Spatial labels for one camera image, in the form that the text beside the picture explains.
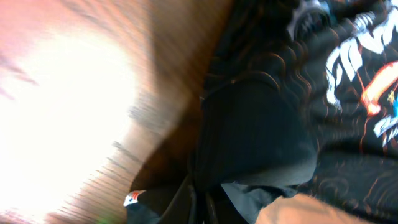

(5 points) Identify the black cycling jersey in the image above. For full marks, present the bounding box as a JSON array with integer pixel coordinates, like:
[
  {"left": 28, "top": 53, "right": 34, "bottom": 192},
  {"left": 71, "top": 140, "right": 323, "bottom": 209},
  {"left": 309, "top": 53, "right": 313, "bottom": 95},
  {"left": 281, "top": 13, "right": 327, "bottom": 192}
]
[{"left": 124, "top": 0, "right": 397, "bottom": 223}]

